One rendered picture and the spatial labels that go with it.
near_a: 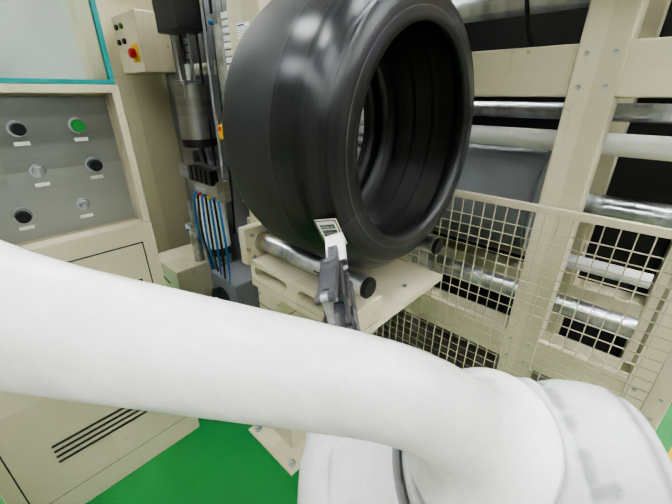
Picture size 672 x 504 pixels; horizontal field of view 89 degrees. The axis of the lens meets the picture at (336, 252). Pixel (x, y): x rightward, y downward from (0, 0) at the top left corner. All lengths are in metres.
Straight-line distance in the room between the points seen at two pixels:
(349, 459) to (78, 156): 1.02
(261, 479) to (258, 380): 1.33
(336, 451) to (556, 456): 0.18
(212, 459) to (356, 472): 1.27
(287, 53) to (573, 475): 0.55
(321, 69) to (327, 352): 0.43
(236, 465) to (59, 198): 1.06
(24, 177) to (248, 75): 0.69
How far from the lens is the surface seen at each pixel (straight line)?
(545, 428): 0.26
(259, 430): 1.59
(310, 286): 0.76
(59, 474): 1.52
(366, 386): 0.17
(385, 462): 0.33
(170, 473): 1.60
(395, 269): 0.97
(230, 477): 1.52
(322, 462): 0.36
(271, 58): 0.60
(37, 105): 1.14
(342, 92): 0.53
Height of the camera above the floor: 1.25
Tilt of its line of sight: 25 degrees down
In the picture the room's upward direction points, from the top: straight up
